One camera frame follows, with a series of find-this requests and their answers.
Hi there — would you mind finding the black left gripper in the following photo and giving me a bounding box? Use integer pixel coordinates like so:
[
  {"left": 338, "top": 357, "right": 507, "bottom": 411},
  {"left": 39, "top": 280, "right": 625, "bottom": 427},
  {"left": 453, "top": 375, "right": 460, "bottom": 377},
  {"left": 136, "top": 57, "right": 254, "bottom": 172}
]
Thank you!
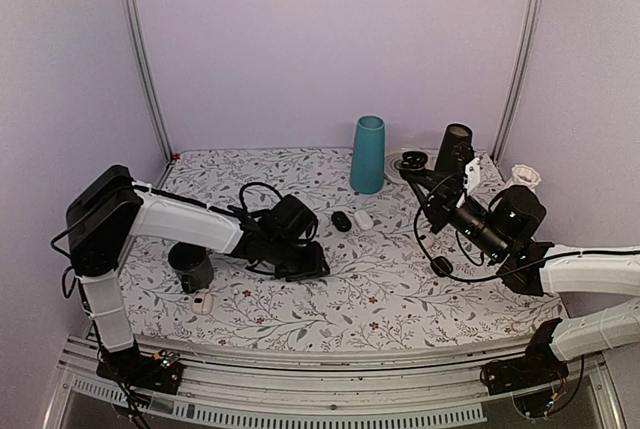
[{"left": 267, "top": 236, "right": 331, "bottom": 283}]

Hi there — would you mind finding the small black round case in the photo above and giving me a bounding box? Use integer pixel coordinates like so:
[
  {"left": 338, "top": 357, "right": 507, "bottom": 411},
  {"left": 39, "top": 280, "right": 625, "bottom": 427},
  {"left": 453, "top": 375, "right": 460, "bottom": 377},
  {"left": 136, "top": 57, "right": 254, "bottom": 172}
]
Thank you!
[{"left": 430, "top": 256, "right": 453, "bottom": 278}]

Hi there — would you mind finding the black oval earbud case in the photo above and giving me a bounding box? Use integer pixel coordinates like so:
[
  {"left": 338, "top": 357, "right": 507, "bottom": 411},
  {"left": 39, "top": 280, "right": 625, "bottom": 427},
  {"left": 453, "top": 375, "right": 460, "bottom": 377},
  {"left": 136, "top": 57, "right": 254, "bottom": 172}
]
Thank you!
[{"left": 331, "top": 211, "right": 352, "bottom": 233}]

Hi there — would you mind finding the black gold-trimmed earbud charging case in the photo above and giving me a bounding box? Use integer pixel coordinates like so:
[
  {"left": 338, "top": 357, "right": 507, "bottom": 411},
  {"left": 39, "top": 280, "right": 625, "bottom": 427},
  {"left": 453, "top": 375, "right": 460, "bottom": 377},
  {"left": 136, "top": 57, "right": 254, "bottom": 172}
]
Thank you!
[{"left": 399, "top": 151, "right": 428, "bottom": 171}]

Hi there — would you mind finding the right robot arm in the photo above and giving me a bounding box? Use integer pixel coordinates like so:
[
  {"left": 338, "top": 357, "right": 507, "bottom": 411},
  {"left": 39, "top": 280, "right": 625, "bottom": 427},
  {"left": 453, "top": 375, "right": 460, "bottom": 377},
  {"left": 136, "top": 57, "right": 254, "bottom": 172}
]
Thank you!
[{"left": 400, "top": 163, "right": 639, "bottom": 385}]

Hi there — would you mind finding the white ribbed vase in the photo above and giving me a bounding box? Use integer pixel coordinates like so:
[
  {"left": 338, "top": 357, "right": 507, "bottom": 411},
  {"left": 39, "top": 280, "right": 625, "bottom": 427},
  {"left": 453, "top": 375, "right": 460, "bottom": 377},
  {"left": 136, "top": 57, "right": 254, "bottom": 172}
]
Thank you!
[{"left": 509, "top": 164, "right": 541, "bottom": 192}]

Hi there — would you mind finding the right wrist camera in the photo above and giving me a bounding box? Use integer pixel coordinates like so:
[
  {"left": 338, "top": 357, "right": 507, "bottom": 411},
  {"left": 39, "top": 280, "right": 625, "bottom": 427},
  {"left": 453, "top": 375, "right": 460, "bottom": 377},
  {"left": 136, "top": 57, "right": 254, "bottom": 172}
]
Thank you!
[{"left": 452, "top": 142, "right": 481, "bottom": 194}]

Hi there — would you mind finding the teal cylindrical vase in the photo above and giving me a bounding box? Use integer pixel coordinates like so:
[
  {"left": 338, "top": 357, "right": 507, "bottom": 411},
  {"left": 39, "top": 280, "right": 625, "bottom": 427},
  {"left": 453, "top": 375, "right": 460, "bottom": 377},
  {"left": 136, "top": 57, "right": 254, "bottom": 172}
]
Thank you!
[{"left": 350, "top": 115, "right": 385, "bottom": 194}]

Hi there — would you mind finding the front aluminium rail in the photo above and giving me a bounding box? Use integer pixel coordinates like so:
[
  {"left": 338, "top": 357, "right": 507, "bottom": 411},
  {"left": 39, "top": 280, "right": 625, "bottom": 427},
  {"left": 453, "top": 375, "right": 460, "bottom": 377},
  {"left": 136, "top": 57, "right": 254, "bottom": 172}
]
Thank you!
[{"left": 47, "top": 333, "right": 626, "bottom": 429}]

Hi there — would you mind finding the floral patterned table mat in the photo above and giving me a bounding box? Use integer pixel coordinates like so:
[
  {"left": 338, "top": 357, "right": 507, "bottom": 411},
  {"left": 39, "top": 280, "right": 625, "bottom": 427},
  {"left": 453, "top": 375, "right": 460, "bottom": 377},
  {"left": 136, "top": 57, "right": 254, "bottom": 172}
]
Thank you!
[{"left": 120, "top": 148, "right": 565, "bottom": 352}]

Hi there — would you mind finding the dark brown tall vase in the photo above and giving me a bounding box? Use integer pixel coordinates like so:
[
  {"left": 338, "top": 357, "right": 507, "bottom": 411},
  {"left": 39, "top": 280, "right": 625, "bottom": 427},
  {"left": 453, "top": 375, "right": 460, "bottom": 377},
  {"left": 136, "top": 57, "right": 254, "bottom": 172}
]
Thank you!
[{"left": 434, "top": 123, "right": 473, "bottom": 173}]

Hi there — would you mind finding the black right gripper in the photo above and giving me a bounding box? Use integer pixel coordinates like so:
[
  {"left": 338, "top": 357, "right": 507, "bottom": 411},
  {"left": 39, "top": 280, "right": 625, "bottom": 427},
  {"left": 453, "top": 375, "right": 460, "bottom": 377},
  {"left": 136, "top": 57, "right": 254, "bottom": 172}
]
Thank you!
[{"left": 411, "top": 168, "right": 510, "bottom": 261}]

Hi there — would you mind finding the right rear aluminium frame post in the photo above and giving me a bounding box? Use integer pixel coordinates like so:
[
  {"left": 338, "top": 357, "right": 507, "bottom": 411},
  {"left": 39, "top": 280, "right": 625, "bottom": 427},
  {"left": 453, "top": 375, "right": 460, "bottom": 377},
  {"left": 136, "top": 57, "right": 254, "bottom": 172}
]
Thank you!
[{"left": 490, "top": 0, "right": 543, "bottom": 165}]

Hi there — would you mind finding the left rear aluminium frame post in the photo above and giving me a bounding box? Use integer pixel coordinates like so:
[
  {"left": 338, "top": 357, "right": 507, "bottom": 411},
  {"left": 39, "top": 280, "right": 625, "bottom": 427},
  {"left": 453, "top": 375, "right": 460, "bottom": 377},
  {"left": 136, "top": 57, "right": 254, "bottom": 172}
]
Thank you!
[{"left": 122, "top": 0, "right": 174, "bottom": 162}]

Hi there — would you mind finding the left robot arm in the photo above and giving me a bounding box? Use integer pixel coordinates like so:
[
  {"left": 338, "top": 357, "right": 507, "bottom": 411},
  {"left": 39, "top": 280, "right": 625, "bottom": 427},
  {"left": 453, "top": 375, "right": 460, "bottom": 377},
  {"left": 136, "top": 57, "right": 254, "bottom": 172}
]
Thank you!
[{"left": 50, "top": 165, "right": 330, "bottom": 383}]

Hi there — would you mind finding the aluminium frame post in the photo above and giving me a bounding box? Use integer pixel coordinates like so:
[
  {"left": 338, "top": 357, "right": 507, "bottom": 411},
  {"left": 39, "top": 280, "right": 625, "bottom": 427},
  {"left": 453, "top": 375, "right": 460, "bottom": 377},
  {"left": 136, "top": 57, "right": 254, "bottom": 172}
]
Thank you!
[
  {"left": 122, "top": 0, "right": 174, "bottom": 162},
  {"left": 490, "top": 0, "right": 543, "bottom": 165}
]

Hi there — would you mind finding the white square earbud case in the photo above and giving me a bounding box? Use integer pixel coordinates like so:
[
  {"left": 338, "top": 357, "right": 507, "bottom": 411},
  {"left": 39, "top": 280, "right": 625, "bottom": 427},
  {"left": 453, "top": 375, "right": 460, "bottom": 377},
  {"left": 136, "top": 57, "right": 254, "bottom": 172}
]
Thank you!
[{"left": 192, "top": 293, "right": 214, "bottom": 315}]

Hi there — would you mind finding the white swirl ceramic dish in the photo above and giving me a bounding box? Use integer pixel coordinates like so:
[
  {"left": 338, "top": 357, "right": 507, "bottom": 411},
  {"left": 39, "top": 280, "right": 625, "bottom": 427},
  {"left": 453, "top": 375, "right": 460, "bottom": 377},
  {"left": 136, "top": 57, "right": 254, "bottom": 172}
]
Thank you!
[{"left": 384, "top": 150, "right": 404, "bottom": 184}]

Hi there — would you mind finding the white oval earbud case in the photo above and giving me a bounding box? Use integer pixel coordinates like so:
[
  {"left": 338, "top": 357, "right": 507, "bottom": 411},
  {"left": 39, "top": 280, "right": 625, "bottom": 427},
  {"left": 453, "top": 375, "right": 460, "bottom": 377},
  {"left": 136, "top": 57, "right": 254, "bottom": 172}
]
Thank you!
[{"left": 353, "top": 210, "right": 374, "bottom": 231}]

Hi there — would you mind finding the dark grey mug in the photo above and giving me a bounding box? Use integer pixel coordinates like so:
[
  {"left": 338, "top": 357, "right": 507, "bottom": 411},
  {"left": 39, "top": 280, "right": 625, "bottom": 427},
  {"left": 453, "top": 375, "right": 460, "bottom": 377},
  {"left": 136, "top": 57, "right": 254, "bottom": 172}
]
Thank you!
[{"left": 168, "top": 242, "right": 214, "bottom": 294}]

